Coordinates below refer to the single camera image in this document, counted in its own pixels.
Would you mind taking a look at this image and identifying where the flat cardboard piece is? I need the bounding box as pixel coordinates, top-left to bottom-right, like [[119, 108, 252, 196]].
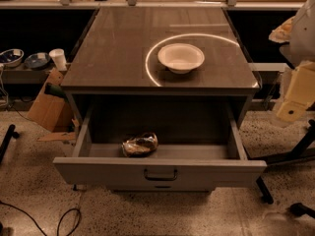
[[37, 132, 76, 142]]

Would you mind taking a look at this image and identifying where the white bowl on counter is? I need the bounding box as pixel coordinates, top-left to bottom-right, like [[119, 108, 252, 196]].
[[157, 43, 205, 74]]

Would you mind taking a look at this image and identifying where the black drawer handle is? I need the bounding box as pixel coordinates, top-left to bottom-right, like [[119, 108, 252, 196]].
[[143, 169, 178, 182]]

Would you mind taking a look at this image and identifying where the blue bowl on shelf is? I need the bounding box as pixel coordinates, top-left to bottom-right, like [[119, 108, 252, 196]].
[[24, 52, 50, 70]]

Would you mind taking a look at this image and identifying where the open grey top drawer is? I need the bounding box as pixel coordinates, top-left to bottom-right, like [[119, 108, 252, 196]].
[[54, 102, 266, 192]]

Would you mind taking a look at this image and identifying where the white paper cup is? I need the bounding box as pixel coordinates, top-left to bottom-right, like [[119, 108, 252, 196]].
[[49, 48, 67, 71]]

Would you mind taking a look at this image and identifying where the brown cardboard box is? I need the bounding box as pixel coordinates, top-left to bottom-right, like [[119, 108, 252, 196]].
[[27, 68, 75, 133]]

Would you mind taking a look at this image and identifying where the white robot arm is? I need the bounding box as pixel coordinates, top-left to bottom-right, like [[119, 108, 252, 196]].
[[269, 0, 315, 123]]

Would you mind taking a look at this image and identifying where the black left stand leg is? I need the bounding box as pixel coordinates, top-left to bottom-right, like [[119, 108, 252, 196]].
[[0, 124, 20, 163]]

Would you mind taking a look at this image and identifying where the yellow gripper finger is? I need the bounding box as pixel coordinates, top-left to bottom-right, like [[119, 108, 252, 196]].
[[276, 61, 315, 122]]

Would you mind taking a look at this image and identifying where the black stand leg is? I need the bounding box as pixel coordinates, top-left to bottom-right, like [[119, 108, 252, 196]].
[[0, 124, 20, 163], [245, 119, 315, 205]]

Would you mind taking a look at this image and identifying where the black floor cable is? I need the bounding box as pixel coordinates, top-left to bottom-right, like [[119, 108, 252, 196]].
[[0, 200, 83, 236]]

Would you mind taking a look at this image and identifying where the white patterned bowl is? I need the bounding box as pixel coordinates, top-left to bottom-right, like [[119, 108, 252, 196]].
[[0, 48, 24, 68]]

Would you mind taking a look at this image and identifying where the grey cabinet with counter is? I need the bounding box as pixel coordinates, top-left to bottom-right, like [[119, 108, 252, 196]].
[[62, 7, 260, 122]]

